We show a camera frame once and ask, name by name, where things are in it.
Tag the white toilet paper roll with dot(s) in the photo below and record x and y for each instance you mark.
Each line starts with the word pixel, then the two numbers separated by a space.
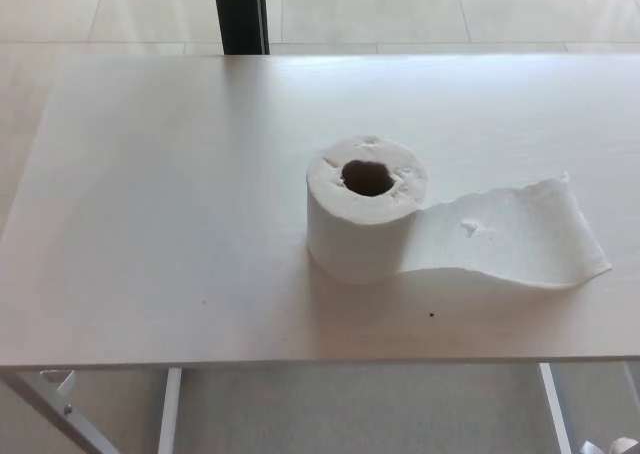
pixel 360 224

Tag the black vertical post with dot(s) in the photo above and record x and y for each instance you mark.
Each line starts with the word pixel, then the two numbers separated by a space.
pixel 240 14

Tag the white diagonal table leg frame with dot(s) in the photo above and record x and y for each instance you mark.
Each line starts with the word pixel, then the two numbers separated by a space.
pixel 45 409

